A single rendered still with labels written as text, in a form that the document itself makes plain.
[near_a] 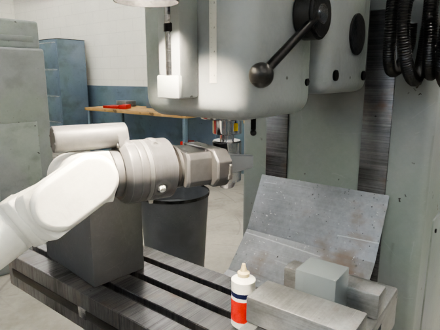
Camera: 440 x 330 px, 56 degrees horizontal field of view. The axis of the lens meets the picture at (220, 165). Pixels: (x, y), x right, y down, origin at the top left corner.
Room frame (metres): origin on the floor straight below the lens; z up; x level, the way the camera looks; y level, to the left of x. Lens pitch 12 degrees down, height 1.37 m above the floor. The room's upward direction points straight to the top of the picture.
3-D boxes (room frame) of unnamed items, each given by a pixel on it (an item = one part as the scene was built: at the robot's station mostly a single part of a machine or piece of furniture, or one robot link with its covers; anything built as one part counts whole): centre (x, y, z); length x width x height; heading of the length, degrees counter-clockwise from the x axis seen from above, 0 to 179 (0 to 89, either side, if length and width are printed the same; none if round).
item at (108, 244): (0.86, 0.28, 1.06); 0.22 x 0.12 x 0.20; 46
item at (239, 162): (0.62, -0.03, 1.24); 0.06 x 0.02 x 0.03; 123
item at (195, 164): (0.60, 0.07, 1.23); 0.13 x 0.12 x 0.10; 33
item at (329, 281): (0.54, -0.15, 1.07); 0.06 x 0.05 x 0.06; 54
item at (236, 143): (0.65, -0.01, 1.26); 0.05 x 0.05 x 0.01
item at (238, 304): (0.62, -0.04, 1.01); 0.04 x 0.04 x 0.11
